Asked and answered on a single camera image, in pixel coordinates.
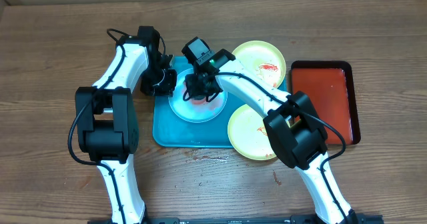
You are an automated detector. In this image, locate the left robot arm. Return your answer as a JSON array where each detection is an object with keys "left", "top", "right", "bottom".
[{"left": 67, "top": 26, "right": 177, "bottom": 223}]

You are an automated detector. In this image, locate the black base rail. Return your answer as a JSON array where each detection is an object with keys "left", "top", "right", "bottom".
[{"left": 87, "top": 214, "right": 384, "bottom": 224}]

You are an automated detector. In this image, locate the yellow-green plate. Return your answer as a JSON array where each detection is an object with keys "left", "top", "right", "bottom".
[
  {"left": 232, "top": 41, "right": 286, "bottom": 88},
  {"left": 228, "top": 104, "right": 276, "bottom": 161}
]

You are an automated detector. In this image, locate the teal plastic tray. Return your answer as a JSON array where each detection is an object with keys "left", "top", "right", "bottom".
[{"left": 152, "top": 56, "right": 290, "bottom": 149}]

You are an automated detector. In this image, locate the green and orange sponge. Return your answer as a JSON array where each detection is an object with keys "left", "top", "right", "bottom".
[{"left": 190, "top": 97, "right": 206, "bottom": 105}]

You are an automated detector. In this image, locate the black tray with red liquid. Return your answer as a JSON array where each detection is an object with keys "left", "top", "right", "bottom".
[{"left": 290, "top": 61, "right": 361, "bottom": 145}]

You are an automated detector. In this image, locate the light blue plate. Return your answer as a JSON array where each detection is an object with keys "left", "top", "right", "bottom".
[{"left": 168, "top": 68, "right": 228, "bottom": 123}]

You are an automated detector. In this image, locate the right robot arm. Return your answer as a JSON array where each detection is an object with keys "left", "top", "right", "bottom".
[{"left": 181, "top": 37, "right": 358, "bottom": 223}]

